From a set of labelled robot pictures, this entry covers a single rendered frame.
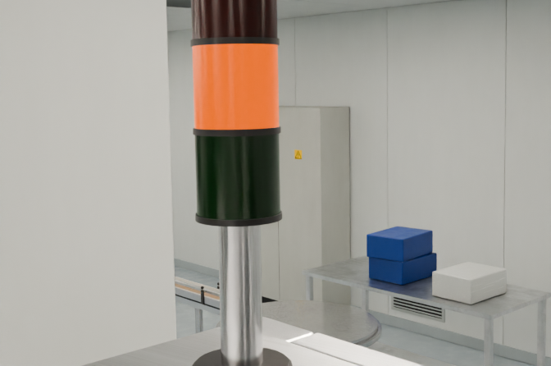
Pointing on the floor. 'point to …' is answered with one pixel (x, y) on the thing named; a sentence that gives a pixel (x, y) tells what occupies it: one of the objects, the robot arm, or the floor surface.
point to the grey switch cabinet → (309, 205)
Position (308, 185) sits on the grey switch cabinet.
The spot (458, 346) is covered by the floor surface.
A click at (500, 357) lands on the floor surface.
